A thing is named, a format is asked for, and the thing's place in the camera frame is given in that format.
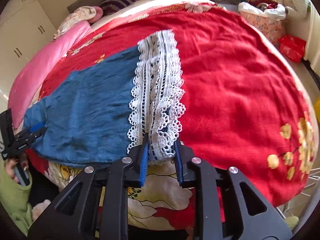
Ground blue denim pants lace hem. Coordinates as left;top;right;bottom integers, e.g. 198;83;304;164
23;30;185;167

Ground left hand red nails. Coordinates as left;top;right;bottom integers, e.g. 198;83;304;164
4;155;29;184

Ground pink quilt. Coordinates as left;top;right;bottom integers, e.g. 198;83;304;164
8;21;92;129

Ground red floral bedspread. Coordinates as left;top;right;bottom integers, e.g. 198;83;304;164
40;4;318;206

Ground cream wardrobe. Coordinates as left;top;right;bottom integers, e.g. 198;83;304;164
1;0;56;96

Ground floral cream pillow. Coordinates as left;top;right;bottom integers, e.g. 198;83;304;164
53;5;104;40

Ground striped dark pillow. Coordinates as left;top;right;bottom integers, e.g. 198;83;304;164
99;0;138;16

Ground red plastic bag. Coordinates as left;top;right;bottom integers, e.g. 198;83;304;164
278;34;306;63

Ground floral fabric basket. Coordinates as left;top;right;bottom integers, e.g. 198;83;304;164
238;1;286;46

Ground cream curtain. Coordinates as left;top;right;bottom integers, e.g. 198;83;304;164
274;0;319;74

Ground white wire rack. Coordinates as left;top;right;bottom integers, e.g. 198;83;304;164
276;167;320;218

